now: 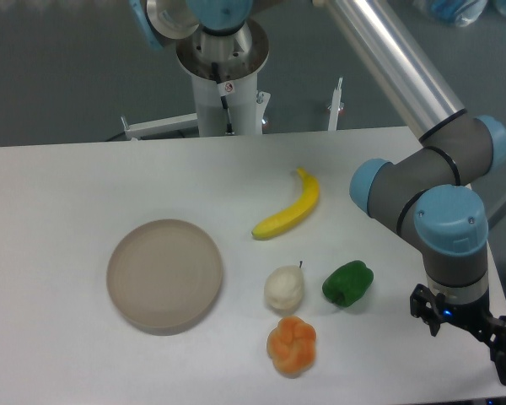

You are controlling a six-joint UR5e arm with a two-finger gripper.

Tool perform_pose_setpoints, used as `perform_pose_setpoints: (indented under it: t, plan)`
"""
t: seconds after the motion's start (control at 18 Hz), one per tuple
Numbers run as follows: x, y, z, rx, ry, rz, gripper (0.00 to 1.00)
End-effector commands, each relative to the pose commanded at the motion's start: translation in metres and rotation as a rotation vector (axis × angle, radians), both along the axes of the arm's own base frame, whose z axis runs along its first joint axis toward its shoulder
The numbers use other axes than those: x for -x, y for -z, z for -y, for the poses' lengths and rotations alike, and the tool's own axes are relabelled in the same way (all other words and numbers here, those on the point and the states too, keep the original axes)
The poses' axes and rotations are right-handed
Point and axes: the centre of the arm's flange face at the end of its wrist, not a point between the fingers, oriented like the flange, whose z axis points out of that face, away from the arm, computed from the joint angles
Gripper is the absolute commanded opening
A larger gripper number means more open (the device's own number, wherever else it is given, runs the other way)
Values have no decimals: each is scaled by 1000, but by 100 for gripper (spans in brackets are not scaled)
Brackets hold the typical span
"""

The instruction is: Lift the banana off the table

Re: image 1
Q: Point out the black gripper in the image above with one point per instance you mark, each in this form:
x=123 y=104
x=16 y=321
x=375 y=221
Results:
x=474 y=317

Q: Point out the yellow banana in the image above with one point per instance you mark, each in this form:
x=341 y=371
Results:
x=286 y=219

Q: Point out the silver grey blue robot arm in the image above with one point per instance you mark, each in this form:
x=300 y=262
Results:
x=425 y=199

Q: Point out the green bell pepper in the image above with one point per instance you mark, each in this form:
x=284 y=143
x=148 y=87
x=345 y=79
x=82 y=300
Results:
x=348 y=284

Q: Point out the orange knotted bread roll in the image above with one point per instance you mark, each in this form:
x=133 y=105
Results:
x=292 y=346

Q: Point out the white pear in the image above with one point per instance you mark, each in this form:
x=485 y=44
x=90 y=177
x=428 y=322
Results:
x=284 y=288

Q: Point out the white right base leg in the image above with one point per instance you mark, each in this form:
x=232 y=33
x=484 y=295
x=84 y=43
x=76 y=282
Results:
x=336 y=106

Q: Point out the white base leg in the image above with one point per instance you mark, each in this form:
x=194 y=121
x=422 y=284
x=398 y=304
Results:
x=149 y=129
x=336 y=106

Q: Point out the beige round plate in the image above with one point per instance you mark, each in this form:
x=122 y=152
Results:
x=164 y=276

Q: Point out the clear bag with blue items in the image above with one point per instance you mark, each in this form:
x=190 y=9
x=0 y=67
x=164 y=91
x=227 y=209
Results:
x=455 y=13

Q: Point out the white left base leg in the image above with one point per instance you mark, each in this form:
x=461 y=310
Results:
x=149 y=129

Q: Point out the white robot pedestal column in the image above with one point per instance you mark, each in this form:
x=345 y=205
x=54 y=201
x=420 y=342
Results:
x=224 y=67

